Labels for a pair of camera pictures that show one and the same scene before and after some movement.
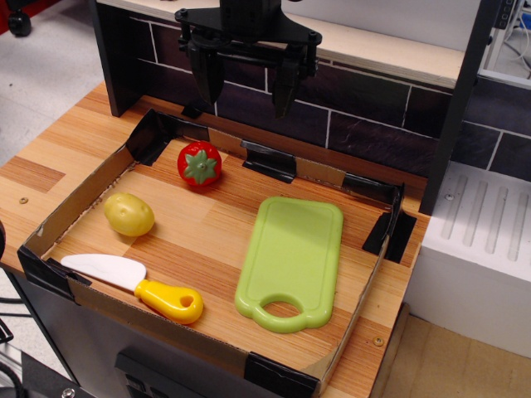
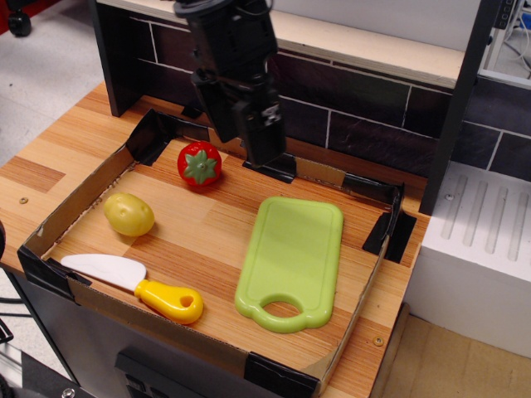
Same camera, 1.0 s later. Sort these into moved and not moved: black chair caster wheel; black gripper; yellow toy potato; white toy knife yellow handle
Moved: black gripper
Not moved: yellow toy potato; white toy knife yellow handle; black chair caster wheel
